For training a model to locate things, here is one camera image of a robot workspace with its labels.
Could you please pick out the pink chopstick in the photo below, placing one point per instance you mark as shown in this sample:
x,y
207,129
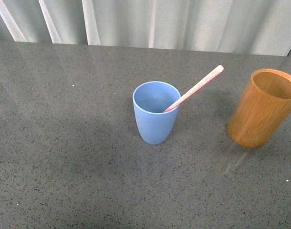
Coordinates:
x,y
210,76

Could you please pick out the blue plastic cup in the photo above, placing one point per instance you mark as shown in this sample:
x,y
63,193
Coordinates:
x,y
150,101

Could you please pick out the bamboo chopstick holder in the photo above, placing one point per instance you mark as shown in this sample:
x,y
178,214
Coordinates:
x,y
263,106

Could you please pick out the white curtain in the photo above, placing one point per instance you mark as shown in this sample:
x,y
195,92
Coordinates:
x,y
233,26

